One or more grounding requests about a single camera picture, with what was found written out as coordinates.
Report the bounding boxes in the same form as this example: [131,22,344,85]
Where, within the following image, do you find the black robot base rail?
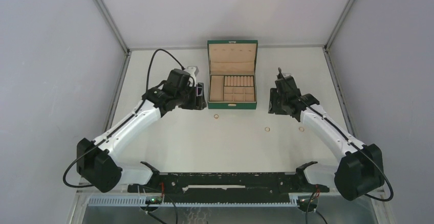
[127,166,330,201]

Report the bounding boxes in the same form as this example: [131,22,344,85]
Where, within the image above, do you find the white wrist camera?
[184,66,199,86]
[283,73,293,79]

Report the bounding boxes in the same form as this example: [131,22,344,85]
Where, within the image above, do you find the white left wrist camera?
[184,66,199,86]

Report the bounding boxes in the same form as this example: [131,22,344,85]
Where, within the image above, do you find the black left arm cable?
[62,49,186,189]

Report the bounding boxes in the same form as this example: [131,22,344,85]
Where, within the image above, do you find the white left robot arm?
[76,66,206,193]

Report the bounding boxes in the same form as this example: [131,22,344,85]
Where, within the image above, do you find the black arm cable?
[62,49,186,189]
[278,68,395,203]

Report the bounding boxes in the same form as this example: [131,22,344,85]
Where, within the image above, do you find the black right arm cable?
[278,68,395,203]

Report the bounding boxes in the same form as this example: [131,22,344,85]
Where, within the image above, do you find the green jewelry box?
[207,39,258,110]

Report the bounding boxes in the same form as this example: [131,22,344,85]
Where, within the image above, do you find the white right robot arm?
[268,74,391,200]

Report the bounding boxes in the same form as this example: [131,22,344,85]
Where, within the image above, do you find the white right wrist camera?
[283,73,293,79]

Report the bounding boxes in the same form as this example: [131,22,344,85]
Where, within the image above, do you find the white slotted cable duct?
[88,194,309,207]

